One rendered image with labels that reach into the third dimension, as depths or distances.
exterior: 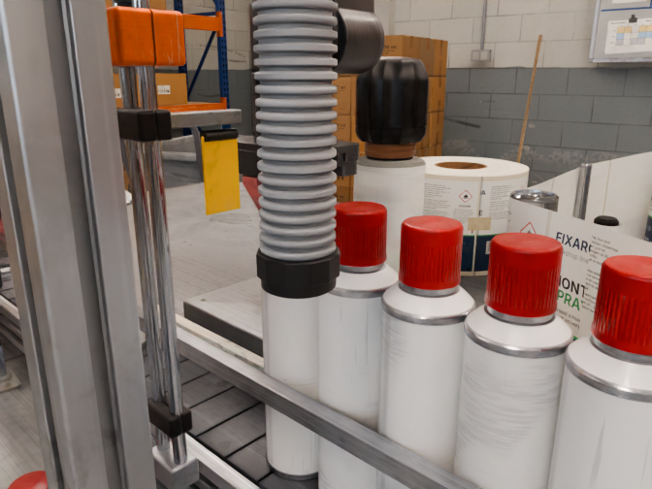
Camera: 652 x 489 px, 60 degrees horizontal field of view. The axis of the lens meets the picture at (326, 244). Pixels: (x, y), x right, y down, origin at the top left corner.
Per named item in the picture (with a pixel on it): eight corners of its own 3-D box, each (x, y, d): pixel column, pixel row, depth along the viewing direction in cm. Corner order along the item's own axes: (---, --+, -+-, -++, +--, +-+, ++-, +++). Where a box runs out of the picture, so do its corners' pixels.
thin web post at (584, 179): (576, 322, 66) (599, 163, 61) (570, 327, 65) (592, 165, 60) (560, 317, 68) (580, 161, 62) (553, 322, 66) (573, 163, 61)
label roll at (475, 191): (540, 274, 82) (552, 176, 78) (405, 277, 81) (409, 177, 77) (494, 236, 102) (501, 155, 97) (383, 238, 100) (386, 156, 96)
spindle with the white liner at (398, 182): (434, 304, 72) (449, 56, 63) (392, 325, 66) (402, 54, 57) (378, 286, 78) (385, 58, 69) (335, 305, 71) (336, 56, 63)
